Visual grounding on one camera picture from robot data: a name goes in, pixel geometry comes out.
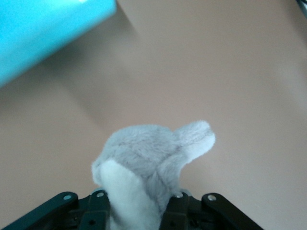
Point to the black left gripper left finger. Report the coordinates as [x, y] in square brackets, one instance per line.
[60, 210]

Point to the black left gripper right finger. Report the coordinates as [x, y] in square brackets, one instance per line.
[216, 215]

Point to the grey plush toy white face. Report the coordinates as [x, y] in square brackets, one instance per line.
[144, 153]

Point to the blue plastic box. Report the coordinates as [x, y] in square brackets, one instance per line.
[36, 31]

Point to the brown table cover sheet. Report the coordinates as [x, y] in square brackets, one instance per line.
[216, 72]

